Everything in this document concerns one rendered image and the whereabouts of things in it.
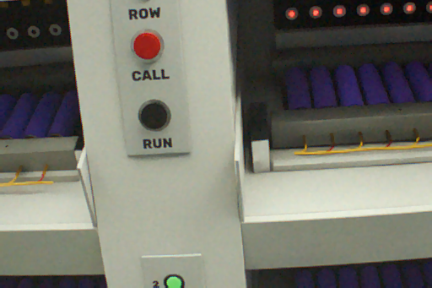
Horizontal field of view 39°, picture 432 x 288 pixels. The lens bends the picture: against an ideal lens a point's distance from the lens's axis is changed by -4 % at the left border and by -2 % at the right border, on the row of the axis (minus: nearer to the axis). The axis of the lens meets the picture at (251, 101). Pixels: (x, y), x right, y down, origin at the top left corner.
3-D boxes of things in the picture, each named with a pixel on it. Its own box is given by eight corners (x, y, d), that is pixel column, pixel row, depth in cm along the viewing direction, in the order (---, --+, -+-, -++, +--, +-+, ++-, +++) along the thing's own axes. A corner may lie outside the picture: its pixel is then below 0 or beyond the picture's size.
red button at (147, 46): (161, 58, 37) (159, 32, 36) (134, 61, 37) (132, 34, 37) (163, 56, 38) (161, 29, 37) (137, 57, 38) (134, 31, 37)
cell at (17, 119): (42, 110, 53) (20, 154, 48) (22, 111, 53) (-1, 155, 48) (37, 91, 52) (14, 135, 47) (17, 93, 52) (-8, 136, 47)
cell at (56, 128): (87, 107, 53) (70, 152, 48) (67, 108, 53) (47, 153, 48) (83, 89, 52) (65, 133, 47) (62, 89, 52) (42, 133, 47)
